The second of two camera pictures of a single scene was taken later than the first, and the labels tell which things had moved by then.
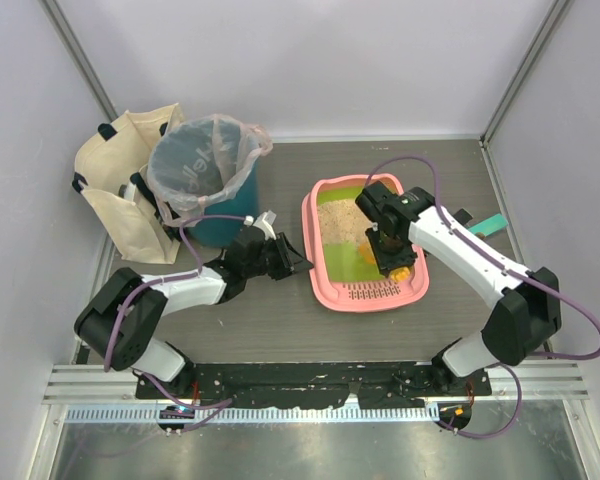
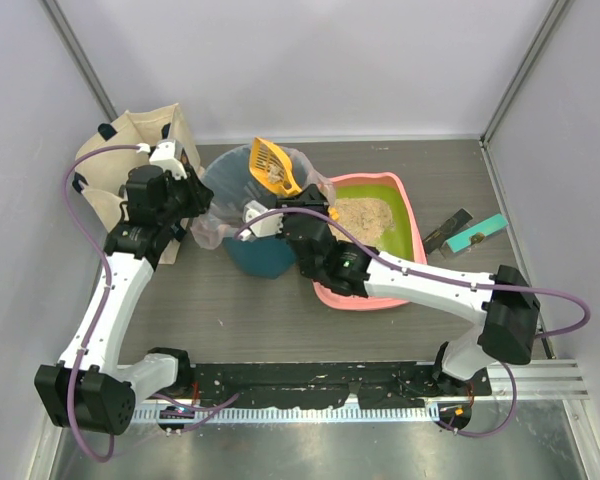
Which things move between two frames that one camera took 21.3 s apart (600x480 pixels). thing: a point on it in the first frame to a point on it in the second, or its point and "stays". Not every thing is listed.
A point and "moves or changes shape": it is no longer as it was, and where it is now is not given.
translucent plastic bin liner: (200, 160) to (229, 185)
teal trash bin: (205, 171) moves or changes shape
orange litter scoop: (397, 274) moves or changes shape
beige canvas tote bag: (111, 172) stays
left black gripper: (284, 256) to (196, 191)
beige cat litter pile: (342, 222) stays
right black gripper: (393, 257) to (306, 202)
